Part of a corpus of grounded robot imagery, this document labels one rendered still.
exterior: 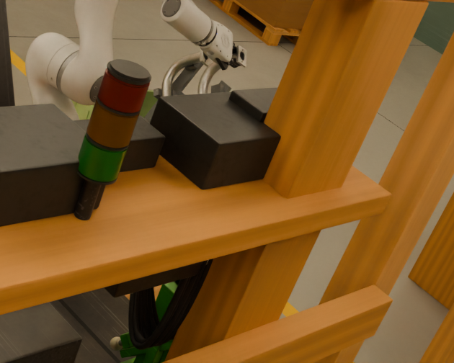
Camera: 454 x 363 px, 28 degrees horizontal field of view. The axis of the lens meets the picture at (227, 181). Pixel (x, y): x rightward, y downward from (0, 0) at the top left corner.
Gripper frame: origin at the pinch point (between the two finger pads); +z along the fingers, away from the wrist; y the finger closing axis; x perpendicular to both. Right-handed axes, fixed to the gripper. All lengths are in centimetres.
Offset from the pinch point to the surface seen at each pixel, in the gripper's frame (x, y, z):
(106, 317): -2, -88, -48
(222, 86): 8.4, -4.7, 6.9
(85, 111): 45.0, -13.4, -12.5
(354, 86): -83, -72, -95
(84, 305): 3, -85, -51
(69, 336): -38, -104, -97
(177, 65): 24.4, 5.4, 4.8
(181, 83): 25.7, 1.8, 9.4
